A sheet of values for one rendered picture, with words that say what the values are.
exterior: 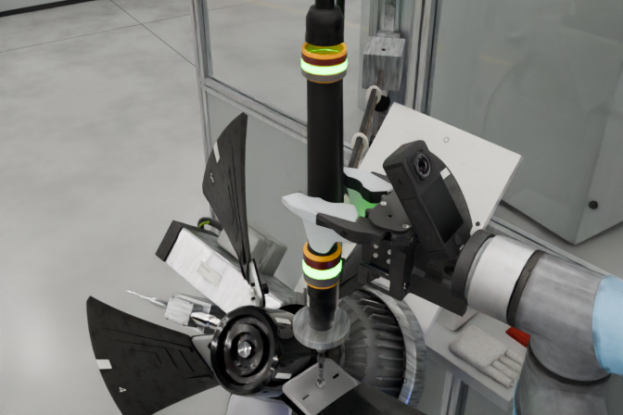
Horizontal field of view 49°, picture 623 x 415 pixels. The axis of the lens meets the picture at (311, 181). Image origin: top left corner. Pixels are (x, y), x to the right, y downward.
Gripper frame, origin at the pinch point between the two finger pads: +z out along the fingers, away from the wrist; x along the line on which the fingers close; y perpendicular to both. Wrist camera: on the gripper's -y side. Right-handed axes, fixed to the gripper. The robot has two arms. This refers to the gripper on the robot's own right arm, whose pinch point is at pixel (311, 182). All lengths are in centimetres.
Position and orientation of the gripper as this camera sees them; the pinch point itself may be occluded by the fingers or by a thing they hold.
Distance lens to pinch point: 74.2
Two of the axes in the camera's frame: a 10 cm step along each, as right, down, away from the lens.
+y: 0.0, 8.4, 5.4
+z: -8.0, -3.3, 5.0
